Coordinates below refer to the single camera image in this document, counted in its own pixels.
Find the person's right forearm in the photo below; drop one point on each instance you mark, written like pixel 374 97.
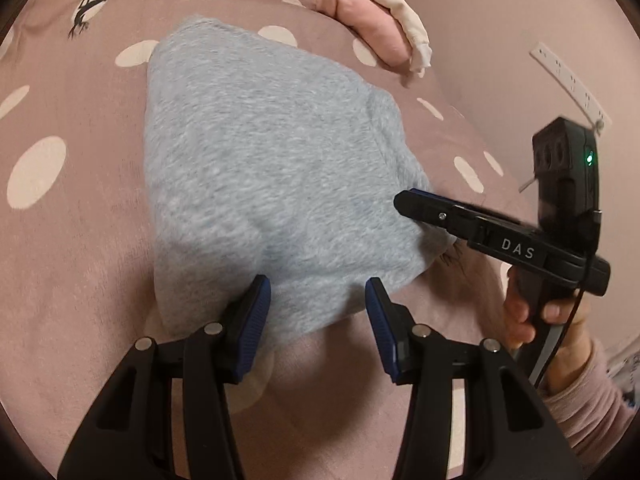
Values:
pixel 595 410

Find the white wall socket strip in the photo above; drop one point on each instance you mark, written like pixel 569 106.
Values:
pixel 570 80

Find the pink folded garment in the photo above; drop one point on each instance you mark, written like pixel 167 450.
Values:
pixel 360 15

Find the pink polka dot bedspread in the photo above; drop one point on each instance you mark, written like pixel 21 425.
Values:
pixel 90 260

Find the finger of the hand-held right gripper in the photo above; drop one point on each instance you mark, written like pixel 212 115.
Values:
pixel 430 210

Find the grey-blue printed sweatshirt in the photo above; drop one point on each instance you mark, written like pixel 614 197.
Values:
pixel 260 160

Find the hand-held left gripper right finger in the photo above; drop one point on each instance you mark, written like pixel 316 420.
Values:
pixel 382 320

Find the person's right hand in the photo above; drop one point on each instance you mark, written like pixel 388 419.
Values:
pixel 570 350

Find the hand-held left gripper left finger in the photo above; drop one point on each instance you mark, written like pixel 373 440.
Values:
pixel 255 320

